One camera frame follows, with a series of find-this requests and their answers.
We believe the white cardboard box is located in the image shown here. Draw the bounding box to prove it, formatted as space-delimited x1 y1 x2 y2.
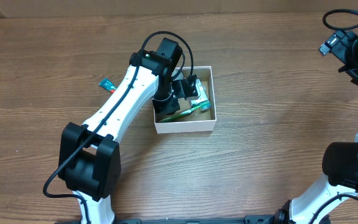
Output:
154 65 217 134

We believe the green white soap bar box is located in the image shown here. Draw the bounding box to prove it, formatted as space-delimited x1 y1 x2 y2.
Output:
190 79 209 107

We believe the purple soap pump bottle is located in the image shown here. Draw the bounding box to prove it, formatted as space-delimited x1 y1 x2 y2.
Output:
171 69 183 82

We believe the green toothbrush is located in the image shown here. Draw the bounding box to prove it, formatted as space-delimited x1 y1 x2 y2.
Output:
159 100 211 123

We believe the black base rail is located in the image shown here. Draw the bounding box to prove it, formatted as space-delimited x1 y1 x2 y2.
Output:
54 214 332 224

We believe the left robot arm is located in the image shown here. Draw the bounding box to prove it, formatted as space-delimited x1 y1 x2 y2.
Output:
54 38 199 223

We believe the red green toothpaste tube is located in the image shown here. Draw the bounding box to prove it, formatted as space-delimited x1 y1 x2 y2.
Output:
99 78 117 93

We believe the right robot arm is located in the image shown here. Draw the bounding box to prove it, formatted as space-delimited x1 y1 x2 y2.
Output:
244 9 358 223

